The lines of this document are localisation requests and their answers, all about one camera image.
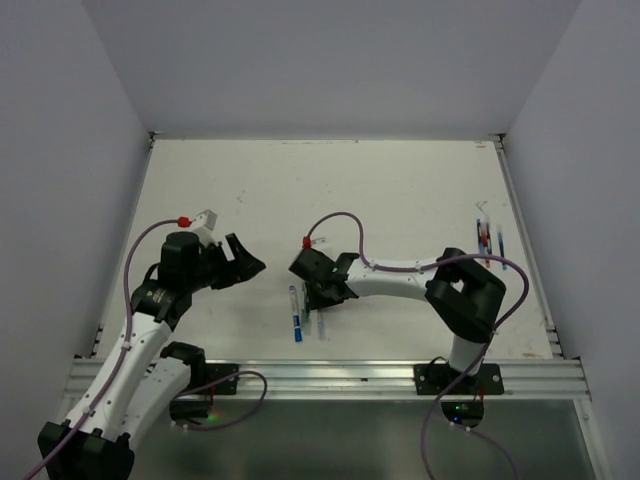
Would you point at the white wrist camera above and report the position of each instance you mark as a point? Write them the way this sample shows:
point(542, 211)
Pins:
point(203, 225)
point(323, 245)

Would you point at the clear slim pen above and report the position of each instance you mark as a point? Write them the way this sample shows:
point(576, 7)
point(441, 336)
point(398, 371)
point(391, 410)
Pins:
point(321, 329)

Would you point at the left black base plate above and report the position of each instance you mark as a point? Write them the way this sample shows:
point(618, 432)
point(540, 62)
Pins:
point(223, 378)

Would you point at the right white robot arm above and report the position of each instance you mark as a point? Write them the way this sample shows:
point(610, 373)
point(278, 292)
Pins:
point(466, 296)

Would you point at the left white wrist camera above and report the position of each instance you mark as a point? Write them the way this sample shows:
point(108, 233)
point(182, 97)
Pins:
point(203, 225)

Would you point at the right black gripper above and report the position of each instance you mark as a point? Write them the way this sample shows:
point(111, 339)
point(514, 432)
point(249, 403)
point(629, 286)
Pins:
point(321, 300)

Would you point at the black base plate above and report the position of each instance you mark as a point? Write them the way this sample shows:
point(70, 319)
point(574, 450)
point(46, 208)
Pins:
point(223, 378)
point(433, 378)

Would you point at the blue pen at right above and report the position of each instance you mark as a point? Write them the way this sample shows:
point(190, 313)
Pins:
point(479, 233)

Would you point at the clear grey pen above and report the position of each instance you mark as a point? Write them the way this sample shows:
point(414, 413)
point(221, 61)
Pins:
point(306, 321)

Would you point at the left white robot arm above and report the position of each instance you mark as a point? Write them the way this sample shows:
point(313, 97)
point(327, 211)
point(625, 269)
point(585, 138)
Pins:
point(145, 371)

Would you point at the aluminium front rail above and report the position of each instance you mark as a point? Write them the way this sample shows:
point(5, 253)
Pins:
point(394, 380)

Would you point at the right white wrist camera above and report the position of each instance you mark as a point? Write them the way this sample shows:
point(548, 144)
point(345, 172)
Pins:
point(323, 245)

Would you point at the blue white pen far right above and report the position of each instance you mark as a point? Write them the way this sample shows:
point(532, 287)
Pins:
point(501, 244)

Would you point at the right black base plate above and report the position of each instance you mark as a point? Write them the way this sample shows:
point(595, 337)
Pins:
point(433, 378)

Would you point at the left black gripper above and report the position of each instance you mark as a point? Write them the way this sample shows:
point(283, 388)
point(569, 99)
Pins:
point(244, 265)

